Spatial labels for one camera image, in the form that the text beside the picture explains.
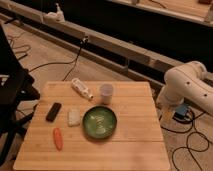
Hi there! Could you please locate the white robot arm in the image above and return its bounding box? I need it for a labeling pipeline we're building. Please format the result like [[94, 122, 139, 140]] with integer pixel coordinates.
[[157, 61, 213, 119]]

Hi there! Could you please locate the green ceramic bowl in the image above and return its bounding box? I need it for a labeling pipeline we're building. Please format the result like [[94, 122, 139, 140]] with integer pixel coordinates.
[[82, 106, 117, 139]]

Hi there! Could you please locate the white plastic bottle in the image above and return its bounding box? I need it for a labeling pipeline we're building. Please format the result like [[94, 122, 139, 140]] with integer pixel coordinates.
[[71, 78, 93, 100]]

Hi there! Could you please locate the black remote control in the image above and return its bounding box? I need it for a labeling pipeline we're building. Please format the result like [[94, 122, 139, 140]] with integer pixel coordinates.
[[46, 103, 62, 122]]

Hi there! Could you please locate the orange carrot toy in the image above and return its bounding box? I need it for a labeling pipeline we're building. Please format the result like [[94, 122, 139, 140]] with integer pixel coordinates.
[[53, 128, 63, 150]]

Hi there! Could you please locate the wooden table board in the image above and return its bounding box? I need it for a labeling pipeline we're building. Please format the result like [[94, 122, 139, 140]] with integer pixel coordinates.
[[14, 81, 170, 171]]

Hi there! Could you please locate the blue power adapter box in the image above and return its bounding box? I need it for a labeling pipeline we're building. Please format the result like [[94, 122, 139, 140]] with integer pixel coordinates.
[[174, 104, 188, 119]]

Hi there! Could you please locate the white object on ledge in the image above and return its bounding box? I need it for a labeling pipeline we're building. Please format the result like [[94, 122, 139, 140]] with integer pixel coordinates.
[[45, 3, 65, 22]]

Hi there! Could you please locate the black office chair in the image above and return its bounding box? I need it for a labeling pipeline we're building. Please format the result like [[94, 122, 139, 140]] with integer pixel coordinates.
[[0, 24, 40, 166]]

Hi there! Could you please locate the long wooden beam rail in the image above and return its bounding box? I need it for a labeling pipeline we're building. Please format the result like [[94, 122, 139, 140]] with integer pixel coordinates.
[[0, 0, 213, 88]]

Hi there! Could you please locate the black floor cable left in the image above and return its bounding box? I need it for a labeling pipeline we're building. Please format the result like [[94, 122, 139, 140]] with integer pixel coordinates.
[[6, 34, 89, 82]]

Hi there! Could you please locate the black floor cables right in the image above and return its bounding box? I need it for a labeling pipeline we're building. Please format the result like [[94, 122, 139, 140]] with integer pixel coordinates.
[[159, 108, 213, 171]]

